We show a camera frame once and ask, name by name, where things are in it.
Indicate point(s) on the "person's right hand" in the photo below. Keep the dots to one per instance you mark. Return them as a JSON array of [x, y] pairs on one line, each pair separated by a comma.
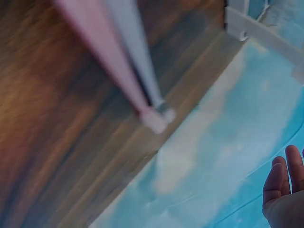
[[285, 204]]

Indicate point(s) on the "person's right fingers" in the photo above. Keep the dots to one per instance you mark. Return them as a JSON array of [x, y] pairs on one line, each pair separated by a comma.
[[276, 178]]

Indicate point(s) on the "long grey-blue stick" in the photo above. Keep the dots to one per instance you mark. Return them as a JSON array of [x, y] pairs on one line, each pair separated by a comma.
[[136, 47]]

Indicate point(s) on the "long pink stick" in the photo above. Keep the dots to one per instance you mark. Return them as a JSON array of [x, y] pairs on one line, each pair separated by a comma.
[[104, 50]]

